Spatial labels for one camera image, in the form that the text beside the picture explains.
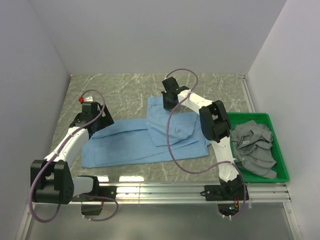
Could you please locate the light blue long sleeve shirt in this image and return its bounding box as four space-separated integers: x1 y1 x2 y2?
81 96 210 169

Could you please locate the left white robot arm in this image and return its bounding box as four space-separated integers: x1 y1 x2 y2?
30 101 114 205

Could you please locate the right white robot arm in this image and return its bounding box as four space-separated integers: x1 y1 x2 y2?
162 77 247 200

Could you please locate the grey long sleeve shirt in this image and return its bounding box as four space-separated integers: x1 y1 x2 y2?
230 120 277 179

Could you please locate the green plastic bin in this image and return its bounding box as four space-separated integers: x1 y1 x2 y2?
227 112 290 183

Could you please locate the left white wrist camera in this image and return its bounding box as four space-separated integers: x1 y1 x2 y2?
78 96 94 104

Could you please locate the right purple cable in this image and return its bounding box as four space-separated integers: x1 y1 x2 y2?
164 68 248 222

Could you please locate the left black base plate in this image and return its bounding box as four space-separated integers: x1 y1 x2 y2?
71 186 117 202

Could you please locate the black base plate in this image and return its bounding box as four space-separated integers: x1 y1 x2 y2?
71 186 117 202
200 185 249 201

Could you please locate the aluminium mounting rail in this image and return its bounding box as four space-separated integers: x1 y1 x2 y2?
16 182 303 240

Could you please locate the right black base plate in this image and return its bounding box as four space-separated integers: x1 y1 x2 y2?
200 185 249 201

